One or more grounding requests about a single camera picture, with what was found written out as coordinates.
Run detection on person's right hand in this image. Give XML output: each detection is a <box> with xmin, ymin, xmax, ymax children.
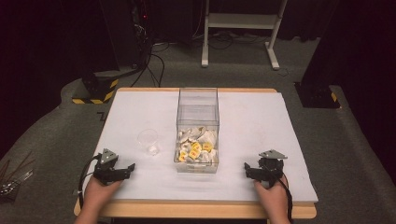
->
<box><xmin>252</xmin><ymin>175</ymin><xmax>290</xmax><ymax>219</ymax></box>

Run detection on person's left hand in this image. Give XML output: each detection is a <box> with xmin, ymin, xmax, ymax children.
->
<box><xmin>83</xmin><ymin>176</ymin><xmax>123</xmax><ymax>217</ymax></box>

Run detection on clear plastic cup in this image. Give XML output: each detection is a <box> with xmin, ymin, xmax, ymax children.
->
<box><xmin>136</xmin><ymin>128</ymin><xmax>161</xmax><ymax>156</ymax></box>

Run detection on black stand with striped base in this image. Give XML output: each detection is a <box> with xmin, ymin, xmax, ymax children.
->
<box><xmin>71</xmin><ymin>68</ymin><xmax>120</xmax><ymax>105</ymax></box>

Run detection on folded metal tripod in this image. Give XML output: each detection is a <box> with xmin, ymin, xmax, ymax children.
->
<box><xmin>0</xmin><ymin>150</ymin><xmax>35</xmax><ymax>202</ymax></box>

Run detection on white table mat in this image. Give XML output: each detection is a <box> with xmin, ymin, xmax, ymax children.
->
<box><xmin>89</xmin><ymin>90</ymin><xmax>319</xmax><ymax>203</ymax></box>

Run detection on pile of white packets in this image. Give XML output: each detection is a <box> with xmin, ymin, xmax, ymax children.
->
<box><xmin>176</xmin><ymin>125</ymin><xmax>219</xmax><ymax>164</ymax></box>

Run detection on black stand base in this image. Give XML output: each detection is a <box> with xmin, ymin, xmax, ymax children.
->
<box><xmin>293</xmin><ymin>81</ymin><xmax>342</xmax><ymax>109</ymax></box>

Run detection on right hand-held gripper cable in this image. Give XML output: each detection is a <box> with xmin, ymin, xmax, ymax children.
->
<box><xmin>271</xmin><ymin>173</ymin><xmax>294</xmax><ymax>224</ymax></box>

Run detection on clear plastic box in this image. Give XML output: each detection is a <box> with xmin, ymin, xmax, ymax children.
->
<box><xmin>173</xmin><ymin>87</ymin><xmax>220</xmax><ymax>175</ymax></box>

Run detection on black equipment tower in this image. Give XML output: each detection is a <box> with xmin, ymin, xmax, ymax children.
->
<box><xmin>100</xmin><ymin>0</ymin><xmax>153</xmax><ymax>70</ymax></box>

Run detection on white metal stand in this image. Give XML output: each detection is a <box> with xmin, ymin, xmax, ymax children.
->
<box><xmin>201</xmin><ymin>0</ymin><xmax>289</xmax><ymax>71</ymax></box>

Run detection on black floor cable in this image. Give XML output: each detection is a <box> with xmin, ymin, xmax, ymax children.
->
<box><xmin>130</xmin><ymin>41</ymin><xmax>171</xmax><ymax>89</ymax></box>

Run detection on hand-held gripper cable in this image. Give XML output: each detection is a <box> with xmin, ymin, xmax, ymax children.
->
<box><xmin>271</xmin><ymin>173</ymin><xmax>294</xmax><ymax>224</ymax></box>
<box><xmin>77</xmin><ymin>156</ymin><xmax>101</xmax><ymax>210</ymax></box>

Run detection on left hand-held gripper cable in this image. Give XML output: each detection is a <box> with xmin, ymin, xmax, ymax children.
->
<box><xmin>77</xmin><ymin>156</ymin><xmax>101</xmax><ymax>210</ymax></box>

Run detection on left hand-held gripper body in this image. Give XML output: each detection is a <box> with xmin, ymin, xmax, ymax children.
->
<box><xmin>92</xmin><ymin>147</ymin><xmax>132</xmax><ymax>187</ymax></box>

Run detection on wooden table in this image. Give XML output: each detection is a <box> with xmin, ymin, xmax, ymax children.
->
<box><xmin>73</xmin><ymin>87</ymin><xmax>318</xmax><ymax>220</ymax></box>

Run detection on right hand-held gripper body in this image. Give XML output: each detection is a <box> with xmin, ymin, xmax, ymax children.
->
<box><xmin>257</xmin><ymin>149</ymin><xmax>289</xmax><ymax>189</ymax></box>

